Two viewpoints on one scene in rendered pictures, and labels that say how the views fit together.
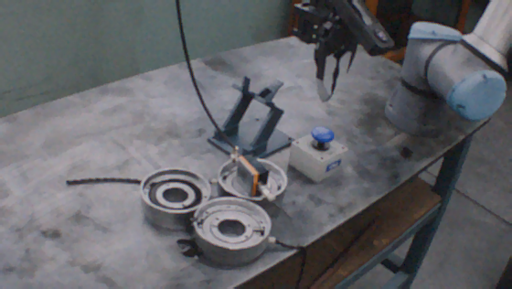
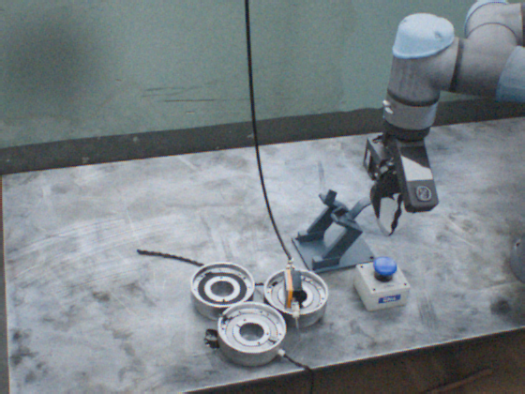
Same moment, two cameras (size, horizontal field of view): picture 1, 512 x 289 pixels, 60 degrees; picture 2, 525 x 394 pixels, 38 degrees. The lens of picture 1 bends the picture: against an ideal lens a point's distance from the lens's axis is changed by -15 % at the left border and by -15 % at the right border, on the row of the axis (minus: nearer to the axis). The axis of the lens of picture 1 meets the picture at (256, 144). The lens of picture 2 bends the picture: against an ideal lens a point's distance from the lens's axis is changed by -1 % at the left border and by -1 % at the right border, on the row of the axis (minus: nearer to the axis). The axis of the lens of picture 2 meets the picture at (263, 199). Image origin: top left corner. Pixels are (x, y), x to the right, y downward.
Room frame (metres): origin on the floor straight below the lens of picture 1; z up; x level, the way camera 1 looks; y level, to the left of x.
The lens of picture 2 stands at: (-0.20, -0.37, 1.73)
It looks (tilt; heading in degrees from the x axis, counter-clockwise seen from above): 38 degrees down; 28
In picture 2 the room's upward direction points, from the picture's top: 4 degrees clockwise
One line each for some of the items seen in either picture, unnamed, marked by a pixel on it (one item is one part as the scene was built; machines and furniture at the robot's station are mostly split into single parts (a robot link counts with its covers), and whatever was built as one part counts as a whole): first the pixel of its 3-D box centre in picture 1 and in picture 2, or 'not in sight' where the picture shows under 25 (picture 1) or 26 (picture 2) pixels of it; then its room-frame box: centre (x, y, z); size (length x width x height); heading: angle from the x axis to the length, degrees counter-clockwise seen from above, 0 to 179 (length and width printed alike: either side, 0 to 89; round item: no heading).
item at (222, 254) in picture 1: (231, 232); (251, 335); (0.53, 0.02, 0.82); 0.10 x 0.10 x 0.04
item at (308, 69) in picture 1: (314, 72); (379, 207); (0.75, -0.08, 0.97); 0.06 x 0.03 x 0.09; 45
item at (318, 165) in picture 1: (320, 155); (384, 283); (0.75, -0.11, 0.82); 0.08 x 0.07 x 0.05; 137
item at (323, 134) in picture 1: (321, 143); (383, 273); (0.74, -0.11, 0.85); 0.04 x 0.04 x 0.05
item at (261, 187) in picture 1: (261, 184); (296, 299); (0.61, -0.02, 0.85); 0.17 x 0.02 x 0.04; 34
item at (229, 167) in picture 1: (250, 187); (294, 298); (0.63, 0.00, 0.82); 0.10 x 0.10 x 0.04
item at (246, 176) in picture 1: (247, 176); (288, 288); (0.62, 0.01, 0.85); 0.05 x 0.02 x 0.04; 34
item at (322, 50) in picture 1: (326, 52); (384, 193); (0.73, -0.09, 1.02); 0.05 x 0.02 x 0.09; 135
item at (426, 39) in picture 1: (433, 54); not in sight; (0.98, -0.35, 0.97); 0.13 x 0.12 x 0.14; 18
